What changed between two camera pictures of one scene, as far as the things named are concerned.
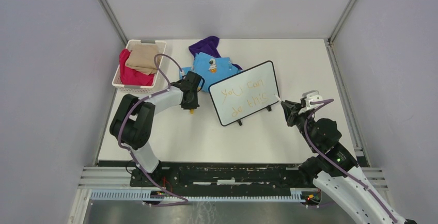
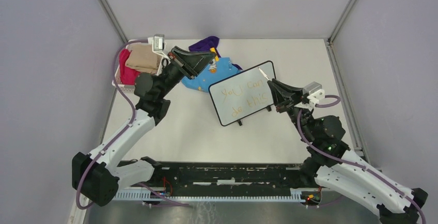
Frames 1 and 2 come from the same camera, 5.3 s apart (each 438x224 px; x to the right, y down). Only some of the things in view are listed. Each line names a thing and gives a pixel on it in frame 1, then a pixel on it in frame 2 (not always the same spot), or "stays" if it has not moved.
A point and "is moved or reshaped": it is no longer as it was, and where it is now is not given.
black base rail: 214,176 stays
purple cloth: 208,45 stays
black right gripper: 291,110 -> 284,95
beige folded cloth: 141,58 stays
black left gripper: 192,106 -> 192,63
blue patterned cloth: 211,69 stays
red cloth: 130,76 stays
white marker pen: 278,97 is moved or reshaped
